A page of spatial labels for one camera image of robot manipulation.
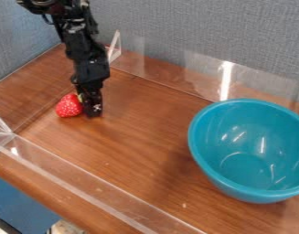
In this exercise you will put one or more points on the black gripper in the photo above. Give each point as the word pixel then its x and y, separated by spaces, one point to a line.
pixel 91 72

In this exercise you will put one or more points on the red strawberry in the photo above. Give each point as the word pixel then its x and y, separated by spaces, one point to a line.
pixel 68 106

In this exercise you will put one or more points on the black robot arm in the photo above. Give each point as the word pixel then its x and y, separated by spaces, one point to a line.
pixel 76 28

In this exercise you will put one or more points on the blue plastic bowl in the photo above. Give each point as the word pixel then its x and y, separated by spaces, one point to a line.
pixel 244 144

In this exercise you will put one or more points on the clear acrylic front barrier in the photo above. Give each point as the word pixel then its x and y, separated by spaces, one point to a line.
pixel 33 166

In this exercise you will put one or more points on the clear acrylic barrier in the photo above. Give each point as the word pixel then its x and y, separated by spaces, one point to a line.
pixel 33 166
pixel 204 76

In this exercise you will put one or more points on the clear acrylic back barrier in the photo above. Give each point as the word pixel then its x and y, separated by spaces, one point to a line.
pixel 204 76

